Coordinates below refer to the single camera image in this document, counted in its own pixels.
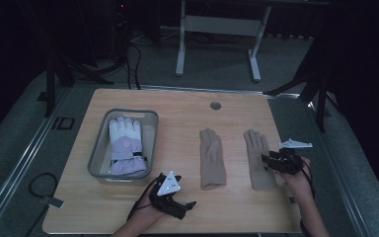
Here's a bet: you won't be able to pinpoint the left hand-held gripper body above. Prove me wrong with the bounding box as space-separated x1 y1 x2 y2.
148 170 188 220

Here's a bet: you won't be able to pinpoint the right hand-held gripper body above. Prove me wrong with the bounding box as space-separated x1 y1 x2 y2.
270 138 313 176

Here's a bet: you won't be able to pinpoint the beige knit glove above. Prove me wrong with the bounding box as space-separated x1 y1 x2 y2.
199 127 227 191
243 128 285 192

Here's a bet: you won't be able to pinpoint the gray plastic basket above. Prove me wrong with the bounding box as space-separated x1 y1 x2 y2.
87 108 160 184

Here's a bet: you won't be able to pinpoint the purple glove with white fingers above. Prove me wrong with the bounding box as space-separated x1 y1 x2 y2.
108 116 148 177

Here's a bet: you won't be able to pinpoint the person's right hand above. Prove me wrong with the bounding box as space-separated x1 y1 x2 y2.
277 157 312 198

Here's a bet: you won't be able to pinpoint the person's left hand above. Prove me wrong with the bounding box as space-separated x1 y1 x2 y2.
134 197 167 228

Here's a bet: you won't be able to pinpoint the black metal stand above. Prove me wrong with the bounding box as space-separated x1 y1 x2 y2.
42 48 114 118
265 19 335 132

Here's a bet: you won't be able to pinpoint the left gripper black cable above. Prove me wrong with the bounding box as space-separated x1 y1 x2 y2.
126 179 161 222

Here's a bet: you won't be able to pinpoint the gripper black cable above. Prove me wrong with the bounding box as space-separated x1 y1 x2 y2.
299 166 316 237
126 179 161 222

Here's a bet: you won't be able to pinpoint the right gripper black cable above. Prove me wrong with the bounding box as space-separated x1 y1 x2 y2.
299 166 316 237

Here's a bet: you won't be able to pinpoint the metal floor rail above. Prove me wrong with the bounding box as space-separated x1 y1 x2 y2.
0 87 72 237
304 98 373 237

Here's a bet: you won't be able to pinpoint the black hanging cables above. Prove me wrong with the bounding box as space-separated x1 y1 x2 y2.
122 40 143 91

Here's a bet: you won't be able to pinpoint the black cable loop on floor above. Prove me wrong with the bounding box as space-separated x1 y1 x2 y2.
28 172 59 198

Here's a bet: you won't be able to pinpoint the white metal desk frame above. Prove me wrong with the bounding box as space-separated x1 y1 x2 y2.
175 0 272 83

